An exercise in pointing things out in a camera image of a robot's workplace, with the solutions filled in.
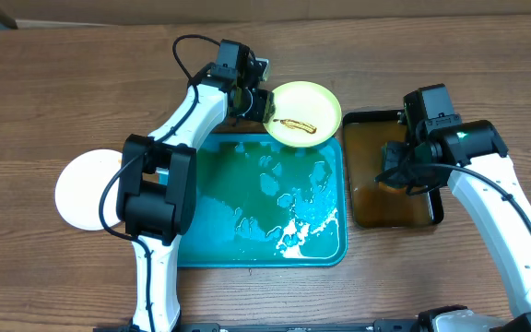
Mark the green and yellow sponge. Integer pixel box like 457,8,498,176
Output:
378,183,407,195

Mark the black tray with brown water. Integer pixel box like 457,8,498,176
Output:
342,110,444,229

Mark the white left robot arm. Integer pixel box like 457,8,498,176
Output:
111,57,274,331

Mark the brown cardboard wall panel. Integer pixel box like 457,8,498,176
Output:
0,0,531,30

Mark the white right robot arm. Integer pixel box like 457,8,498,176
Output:
376,130,531,316

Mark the yellow-green plate with sauce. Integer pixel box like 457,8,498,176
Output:
264,81,342,148

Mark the teal plastic tray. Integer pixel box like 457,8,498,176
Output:
178,134,348,268

